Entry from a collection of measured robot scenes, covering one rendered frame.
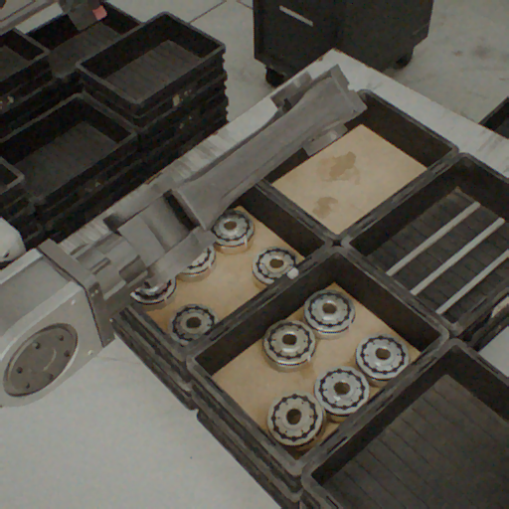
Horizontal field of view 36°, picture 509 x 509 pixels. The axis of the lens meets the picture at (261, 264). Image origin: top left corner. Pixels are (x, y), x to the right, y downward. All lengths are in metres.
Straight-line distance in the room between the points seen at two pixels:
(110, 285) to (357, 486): 0.72
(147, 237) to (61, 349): 0.16
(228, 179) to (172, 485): 0.77
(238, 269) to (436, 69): 2.09
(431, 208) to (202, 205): 0.95
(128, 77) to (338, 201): 1.14
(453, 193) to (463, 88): 1.67
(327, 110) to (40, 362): 0.52
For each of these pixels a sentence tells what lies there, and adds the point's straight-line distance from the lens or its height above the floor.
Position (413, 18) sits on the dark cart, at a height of 0.29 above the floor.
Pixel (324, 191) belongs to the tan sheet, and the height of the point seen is 0.83.
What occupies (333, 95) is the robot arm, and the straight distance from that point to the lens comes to 1.12.
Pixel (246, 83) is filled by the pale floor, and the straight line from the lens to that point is 3.46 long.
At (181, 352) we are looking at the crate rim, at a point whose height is 0.93.
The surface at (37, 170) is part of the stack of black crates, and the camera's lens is 2.63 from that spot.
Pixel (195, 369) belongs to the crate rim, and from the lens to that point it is 1.43.
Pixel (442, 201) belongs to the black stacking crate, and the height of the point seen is 0.83.
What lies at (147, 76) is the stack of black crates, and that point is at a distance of 2.73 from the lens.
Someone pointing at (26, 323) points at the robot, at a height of 1.51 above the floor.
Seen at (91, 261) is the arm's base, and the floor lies 1.49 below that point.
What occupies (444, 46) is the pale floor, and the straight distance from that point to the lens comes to 3.73.
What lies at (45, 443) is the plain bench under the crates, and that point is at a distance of 1.67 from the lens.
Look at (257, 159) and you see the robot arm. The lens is 1.01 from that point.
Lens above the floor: 2.15
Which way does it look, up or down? 51 degrees down
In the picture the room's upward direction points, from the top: 1 degrees counter-clockwise
